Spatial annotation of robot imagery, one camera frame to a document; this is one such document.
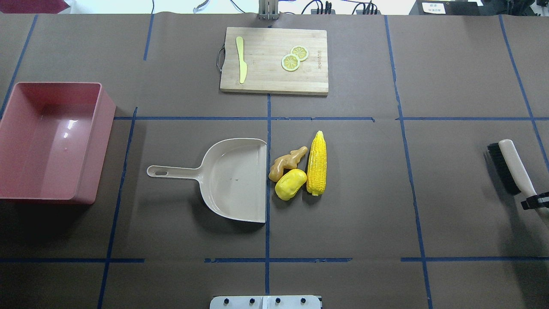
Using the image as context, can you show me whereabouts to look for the yellow toy corn cob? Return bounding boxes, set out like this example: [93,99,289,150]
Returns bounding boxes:
[306,130,327,196]

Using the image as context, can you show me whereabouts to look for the lemon slice near knife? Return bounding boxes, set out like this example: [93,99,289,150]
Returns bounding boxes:
[281,53,301,72]

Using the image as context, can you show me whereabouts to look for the black box with label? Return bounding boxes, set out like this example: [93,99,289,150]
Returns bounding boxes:
[408,0,481,16]

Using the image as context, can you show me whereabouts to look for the aluminium frame post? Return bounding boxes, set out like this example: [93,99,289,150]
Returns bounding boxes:
[258,0,280,20]

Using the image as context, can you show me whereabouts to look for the yellow toy bell pepper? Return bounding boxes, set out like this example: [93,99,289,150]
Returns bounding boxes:
[274,169,307,201]

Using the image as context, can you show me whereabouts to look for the beige plastic dustpan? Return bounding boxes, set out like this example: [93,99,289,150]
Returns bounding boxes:
[146,138,267,224]

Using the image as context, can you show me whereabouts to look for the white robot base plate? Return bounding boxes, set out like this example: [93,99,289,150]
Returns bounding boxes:
[209,295,323,309]

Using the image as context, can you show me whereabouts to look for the magenta cloth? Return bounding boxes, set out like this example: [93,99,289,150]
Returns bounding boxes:
[0,0,70,14]

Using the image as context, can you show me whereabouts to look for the pink plastic bin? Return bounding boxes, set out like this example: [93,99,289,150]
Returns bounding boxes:
[0,82,116,205]

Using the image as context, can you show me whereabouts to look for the lemon slice far from knife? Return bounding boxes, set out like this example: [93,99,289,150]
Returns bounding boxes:
[290,45,309,61]

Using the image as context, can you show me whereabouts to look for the yellow plastic toy knife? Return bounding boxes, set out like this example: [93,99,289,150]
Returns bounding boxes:
[235,36,248,84]

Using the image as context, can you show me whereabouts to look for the wooden cutting board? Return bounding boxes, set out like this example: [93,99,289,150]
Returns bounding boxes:
[220,27,329,96]

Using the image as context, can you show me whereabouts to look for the brown toy ginger root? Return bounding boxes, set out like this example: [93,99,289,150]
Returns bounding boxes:
[268,146,308,182]

